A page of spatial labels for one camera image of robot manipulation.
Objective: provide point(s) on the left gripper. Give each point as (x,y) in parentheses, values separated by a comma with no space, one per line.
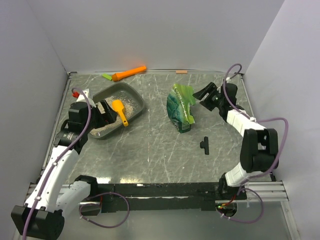
(109,117)

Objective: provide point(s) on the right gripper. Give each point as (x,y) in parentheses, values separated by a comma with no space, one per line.
(211,88)

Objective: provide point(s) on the yellow plastic scoop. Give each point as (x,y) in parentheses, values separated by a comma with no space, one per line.
(118,107)

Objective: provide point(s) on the grey litter box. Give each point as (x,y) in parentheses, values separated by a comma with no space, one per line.
(125,101)

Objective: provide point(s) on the green litter bag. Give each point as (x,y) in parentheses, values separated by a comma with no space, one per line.
(178,105)

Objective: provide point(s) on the black bag clip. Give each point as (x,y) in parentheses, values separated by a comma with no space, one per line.
(204,144)

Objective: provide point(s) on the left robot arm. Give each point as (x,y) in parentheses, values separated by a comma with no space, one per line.
(44,212)

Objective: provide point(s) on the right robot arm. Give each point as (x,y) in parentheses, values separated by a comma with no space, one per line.
(259,144)

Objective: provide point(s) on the green rectangular block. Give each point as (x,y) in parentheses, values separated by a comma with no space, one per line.
(107,76)

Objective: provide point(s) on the orange toy microphone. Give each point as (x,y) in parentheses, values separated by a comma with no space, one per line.
(121,75)

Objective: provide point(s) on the tan tape piece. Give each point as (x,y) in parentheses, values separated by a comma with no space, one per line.
(181,71)

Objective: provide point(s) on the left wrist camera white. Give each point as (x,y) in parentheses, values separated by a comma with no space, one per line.
(80,97)

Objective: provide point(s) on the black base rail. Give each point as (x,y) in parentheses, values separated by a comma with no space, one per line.
(116,197)

